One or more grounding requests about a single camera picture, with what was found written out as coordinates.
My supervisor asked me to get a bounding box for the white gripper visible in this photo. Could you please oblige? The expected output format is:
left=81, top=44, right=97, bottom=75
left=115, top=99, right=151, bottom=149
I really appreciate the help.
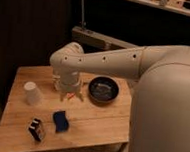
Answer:
left=53, top=71, right=84, bottom=102

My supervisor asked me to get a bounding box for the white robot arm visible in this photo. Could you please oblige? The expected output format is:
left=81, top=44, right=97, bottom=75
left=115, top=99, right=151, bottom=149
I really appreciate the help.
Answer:
left=50, top=42, right=190, bottom=152

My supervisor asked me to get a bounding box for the black standing eraser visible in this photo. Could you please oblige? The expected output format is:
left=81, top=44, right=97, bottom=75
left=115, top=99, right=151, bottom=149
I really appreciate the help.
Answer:
left=29, top=118, right=45, bottom=142

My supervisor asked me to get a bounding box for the red pen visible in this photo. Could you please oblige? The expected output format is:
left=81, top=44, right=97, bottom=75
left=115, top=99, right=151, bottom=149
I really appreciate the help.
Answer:
left=67, top=93, right=76, bottom=99

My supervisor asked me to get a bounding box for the blue sponge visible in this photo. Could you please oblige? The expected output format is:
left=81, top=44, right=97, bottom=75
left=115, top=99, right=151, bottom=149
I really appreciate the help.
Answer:
left=53, top=111, right=69, bottom=133

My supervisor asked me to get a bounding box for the black round bowl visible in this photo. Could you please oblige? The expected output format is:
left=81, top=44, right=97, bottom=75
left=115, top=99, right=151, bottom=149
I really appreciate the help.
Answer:
left=88, top=76, right=119, bottom=105

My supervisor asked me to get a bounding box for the white paper cup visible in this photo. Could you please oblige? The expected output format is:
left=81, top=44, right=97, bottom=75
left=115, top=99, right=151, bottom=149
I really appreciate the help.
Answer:
left=23, top=81, right=43, bottom=105

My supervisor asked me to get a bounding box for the wooden table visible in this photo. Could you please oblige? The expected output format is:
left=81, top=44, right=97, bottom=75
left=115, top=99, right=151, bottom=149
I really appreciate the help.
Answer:
left=0, top=66, right=131, bottom=152

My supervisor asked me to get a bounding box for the wooden beam with pole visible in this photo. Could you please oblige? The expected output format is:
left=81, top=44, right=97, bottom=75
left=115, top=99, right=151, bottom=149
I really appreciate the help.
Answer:
left=71, top=0, right=134, bottom=51

